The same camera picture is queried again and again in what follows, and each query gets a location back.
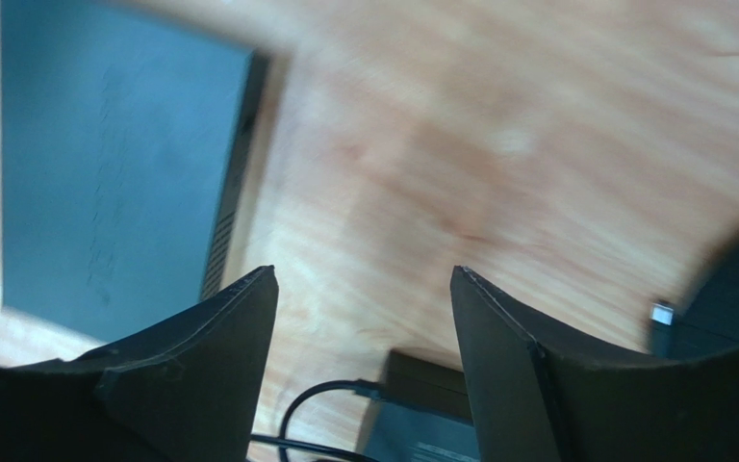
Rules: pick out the black power adapter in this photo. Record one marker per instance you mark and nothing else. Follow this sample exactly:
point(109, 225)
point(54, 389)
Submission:
point(422, 414)

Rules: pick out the black network switch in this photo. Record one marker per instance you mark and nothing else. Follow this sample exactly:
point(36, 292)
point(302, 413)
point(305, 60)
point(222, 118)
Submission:
point(125, 138)

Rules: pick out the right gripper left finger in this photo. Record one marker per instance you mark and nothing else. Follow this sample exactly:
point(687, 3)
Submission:
point(183, 389)

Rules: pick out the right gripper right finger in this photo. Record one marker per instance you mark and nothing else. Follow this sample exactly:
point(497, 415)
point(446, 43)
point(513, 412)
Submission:
point(541, 390)

